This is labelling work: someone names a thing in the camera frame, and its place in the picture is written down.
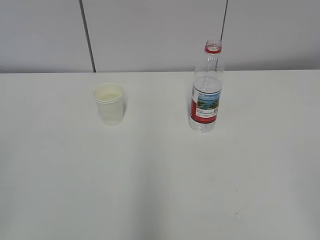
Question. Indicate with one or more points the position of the white paper cup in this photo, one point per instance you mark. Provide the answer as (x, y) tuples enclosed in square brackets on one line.
[(109, 98)]

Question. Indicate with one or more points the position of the clear plastic water bottle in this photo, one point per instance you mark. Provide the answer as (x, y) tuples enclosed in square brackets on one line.
[(207, 85)]

